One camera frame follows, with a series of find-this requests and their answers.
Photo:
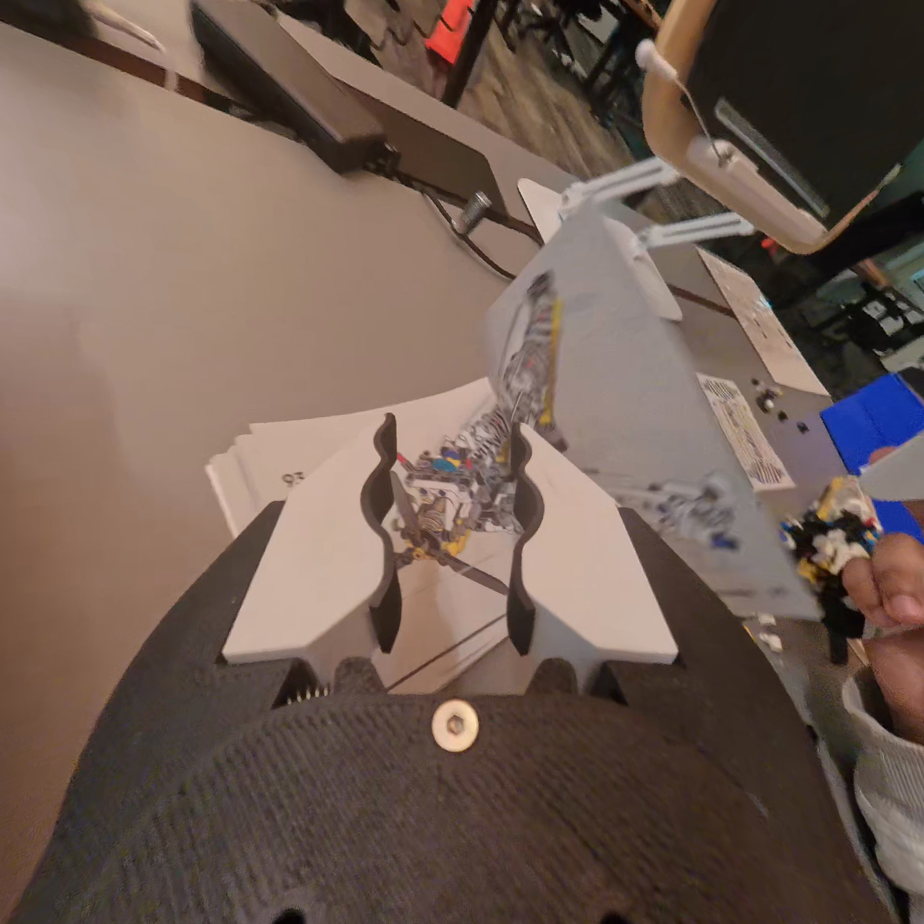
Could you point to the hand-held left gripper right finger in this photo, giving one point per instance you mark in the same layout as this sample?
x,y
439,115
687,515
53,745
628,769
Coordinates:
x,y
599,577

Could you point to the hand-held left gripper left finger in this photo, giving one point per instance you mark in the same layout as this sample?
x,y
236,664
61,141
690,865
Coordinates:
x,y
310,570

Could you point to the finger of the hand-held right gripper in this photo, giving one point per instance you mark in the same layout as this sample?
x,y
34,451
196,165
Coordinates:
x,y
902,473

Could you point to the multicoloured lego model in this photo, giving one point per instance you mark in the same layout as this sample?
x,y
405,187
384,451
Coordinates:
x,y
830,534

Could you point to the lego instruction booklet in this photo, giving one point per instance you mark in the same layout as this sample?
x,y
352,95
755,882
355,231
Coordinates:
x,y
635,375

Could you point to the person's right forearm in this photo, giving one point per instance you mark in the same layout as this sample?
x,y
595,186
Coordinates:
x,y
895,816

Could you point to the lego sticker sheet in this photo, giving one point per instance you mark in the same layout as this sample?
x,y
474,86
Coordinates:
x,y
747,433

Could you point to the person's right hand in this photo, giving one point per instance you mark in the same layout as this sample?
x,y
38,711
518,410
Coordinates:
x,y
895,577

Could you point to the blue box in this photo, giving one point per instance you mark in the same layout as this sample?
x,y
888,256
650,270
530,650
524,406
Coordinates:
x,y
866,426

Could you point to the white printed paper sheet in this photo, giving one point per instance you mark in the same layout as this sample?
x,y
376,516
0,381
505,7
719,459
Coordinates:
x,y
772,325

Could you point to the wooden chair with black back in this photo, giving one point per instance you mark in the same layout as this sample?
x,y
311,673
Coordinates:
x,y
801,65

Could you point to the black power adapter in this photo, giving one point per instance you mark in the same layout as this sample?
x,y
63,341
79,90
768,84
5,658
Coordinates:
x,y
281,79

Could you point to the black table leg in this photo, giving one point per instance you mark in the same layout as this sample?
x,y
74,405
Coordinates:
x,y
469,50

